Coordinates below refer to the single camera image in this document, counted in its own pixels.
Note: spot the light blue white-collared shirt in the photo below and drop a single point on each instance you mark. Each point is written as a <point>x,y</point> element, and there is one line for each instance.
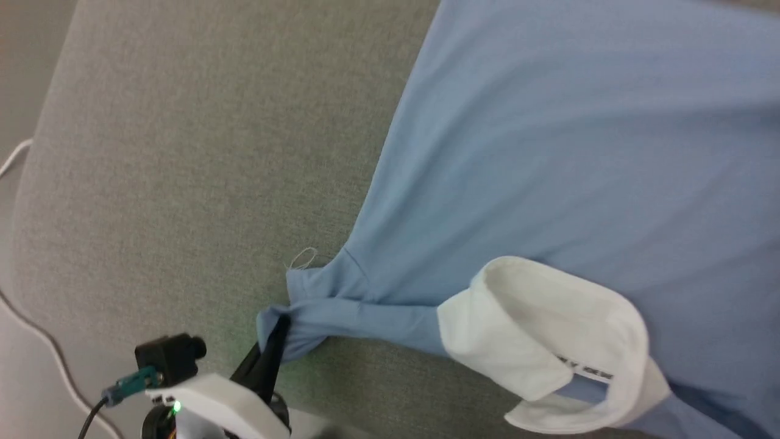
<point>579,152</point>

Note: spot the grey fabric sofa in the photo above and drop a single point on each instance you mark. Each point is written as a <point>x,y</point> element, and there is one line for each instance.
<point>183,152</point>

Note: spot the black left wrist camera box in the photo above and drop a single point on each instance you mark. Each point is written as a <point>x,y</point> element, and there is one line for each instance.
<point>170,356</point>

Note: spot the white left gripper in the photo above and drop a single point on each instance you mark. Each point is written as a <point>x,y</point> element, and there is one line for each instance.
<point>219,408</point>

